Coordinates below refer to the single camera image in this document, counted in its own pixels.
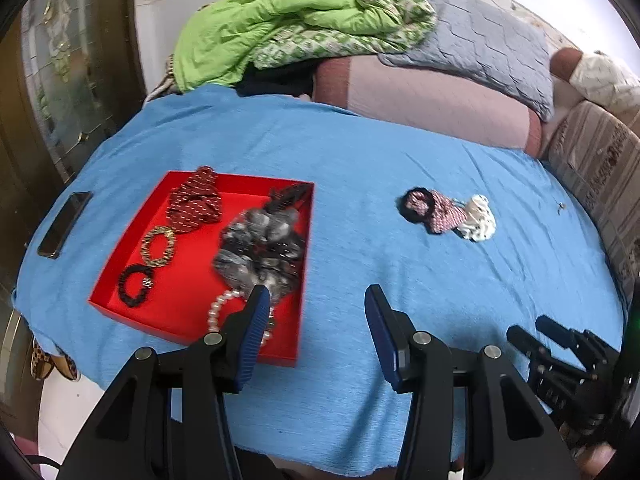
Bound white dotted scrunchie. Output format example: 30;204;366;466
456;195;496;243

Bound leopard print hair tie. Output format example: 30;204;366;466
141;226;178;267

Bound striped patterned cushion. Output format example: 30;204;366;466
542;100;640;306

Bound red plaid scrunchie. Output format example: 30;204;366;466
422;190;468;235

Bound pearl bracelet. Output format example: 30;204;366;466
206;288;276;346

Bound red polka dot scrunchie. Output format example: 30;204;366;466
167;166;225;235

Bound white patterned pillow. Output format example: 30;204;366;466
570;51;640;116

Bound black smartphone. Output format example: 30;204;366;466
37;191;94;259

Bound black hair tie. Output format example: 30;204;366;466
397;187;438;223

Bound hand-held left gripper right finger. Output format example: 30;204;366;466
364;284;576;480

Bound leopard print slipper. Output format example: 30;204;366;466
30;337;57;382
52;354;81;382

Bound wooden glass door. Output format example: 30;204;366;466
0;0;151;301

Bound grey organza scrunchie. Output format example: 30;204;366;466
212;208;307;301

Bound black rhinestone hair claw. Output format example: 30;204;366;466
268;183;312;213

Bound pink cushion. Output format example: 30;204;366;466
312;55;543;156

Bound red box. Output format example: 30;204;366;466
88;171;316;368

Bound grey quilted pillow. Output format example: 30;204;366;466
377;0;556;121

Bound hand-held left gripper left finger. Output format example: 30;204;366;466
57;285;273;480

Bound green quilted blanket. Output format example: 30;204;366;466
172;0;438;93

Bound dark cloth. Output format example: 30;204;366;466
235;67;316;100

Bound black beaded bracelet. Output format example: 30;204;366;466
119;265;155;308

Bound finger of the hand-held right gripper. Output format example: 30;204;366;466
506;325;553;368
535;315;581;350

